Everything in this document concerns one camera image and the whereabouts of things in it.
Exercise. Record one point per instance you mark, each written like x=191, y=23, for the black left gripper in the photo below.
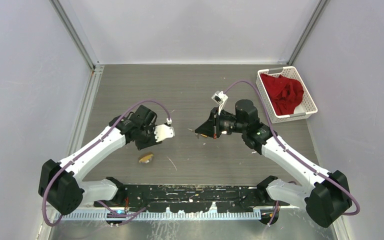
x=141, y=145

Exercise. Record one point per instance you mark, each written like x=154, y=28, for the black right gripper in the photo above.
x=212, y=127

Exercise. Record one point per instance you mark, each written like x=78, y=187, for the large brass padlock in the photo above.
x=146, y=158

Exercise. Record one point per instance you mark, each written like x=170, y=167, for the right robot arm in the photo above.
x=321, y=193

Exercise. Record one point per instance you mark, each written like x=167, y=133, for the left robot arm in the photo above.
x=62, y=183

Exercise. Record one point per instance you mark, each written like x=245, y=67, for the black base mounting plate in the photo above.
x=190, y=198

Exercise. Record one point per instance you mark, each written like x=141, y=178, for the red cloth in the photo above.
x=285, y=93

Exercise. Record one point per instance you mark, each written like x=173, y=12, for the white perforated plastic basket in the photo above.
x=306, y=109

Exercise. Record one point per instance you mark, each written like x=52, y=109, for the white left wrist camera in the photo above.
x=164, y=131

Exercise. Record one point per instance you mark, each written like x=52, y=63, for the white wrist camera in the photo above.
x=164, y=131
x=220, y=98

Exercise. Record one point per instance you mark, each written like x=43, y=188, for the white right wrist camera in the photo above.
x=220, y=98

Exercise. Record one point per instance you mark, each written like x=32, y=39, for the aluminium front rail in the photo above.
x=120, y=214

